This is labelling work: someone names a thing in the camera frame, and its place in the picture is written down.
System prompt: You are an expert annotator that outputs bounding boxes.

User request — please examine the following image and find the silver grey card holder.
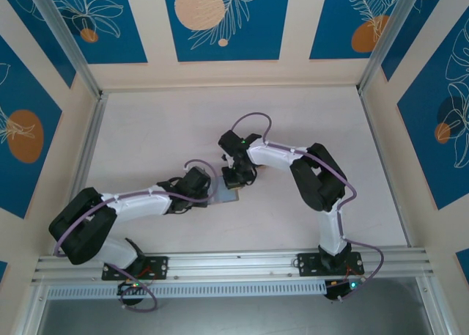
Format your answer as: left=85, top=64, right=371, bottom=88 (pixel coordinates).
left=207, top=175, right=242, bottom=206

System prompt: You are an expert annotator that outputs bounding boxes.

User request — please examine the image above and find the circuit board with LED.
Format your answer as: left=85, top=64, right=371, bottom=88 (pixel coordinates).
left=117, top=280, right=144, bottom=296
left=324, top=279, right=367, bottom=301

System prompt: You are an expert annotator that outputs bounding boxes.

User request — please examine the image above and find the blue panel with peach circle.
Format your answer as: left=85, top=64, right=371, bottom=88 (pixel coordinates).
left=162, top=0, right=292, bottom=62

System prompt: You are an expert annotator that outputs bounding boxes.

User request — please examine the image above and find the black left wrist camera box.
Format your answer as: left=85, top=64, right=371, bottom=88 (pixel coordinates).
left=182, top=166, right=212, bottom=190

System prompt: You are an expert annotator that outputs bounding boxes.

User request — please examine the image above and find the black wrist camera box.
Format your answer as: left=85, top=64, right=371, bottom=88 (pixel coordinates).
left=182, top=166, right=212, bottom=190
left=218, top=130, right=245, bottom=166

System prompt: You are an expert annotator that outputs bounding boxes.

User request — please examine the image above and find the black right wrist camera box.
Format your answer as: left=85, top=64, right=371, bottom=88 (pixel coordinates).
left=218, top=130, right=245, bottom=166

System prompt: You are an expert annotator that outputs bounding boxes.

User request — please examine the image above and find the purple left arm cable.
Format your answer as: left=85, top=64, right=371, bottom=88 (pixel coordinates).
left=53, top=160, right=217, bottom=313

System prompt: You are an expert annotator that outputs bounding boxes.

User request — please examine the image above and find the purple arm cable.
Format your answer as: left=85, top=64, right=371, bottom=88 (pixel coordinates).
left=53, top=160, right=217, bottom=313
left=232, top=111, right=385, bottom=303

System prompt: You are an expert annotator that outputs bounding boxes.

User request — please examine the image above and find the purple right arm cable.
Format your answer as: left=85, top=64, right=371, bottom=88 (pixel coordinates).
left=232, top=111, right=385, bottom=303

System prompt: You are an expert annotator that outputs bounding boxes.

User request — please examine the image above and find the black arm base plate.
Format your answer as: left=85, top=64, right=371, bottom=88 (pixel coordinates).
left=101, top=256, right=170, bottom=281
left=296, top=251, right=366, bottom=277

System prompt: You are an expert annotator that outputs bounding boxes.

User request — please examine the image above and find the long aluminium frame rail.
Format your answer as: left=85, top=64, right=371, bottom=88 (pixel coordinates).
left=31, top=246, right=437, bottom=287

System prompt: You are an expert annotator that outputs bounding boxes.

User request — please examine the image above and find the grey slotted cable duct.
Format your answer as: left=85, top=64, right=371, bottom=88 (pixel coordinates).
left=45, top=279, right=329, bottom=300

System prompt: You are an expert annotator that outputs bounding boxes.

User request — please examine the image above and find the aluminium side rail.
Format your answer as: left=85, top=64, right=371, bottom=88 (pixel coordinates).
left=71, top=92, right=108, bottom=200

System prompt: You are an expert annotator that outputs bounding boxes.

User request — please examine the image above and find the blue floral wall panel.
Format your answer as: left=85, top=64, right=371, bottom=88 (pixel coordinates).
left=47, top=0, right=149, bottom=65
left=0, top=0, right=77, bottom=89
left=0, top=35, right=64, bottom=220
left=380, top=0, right=469, bottom=82
left=309, top=0, right=408, bottom=61
left=397, top=18, right=469, bottom=211

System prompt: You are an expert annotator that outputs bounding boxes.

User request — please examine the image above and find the aluminium frame post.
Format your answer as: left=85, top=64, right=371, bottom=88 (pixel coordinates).
left=27, top=0, right=103, bottom=100
left=357, top=0, right=451, bottom=95

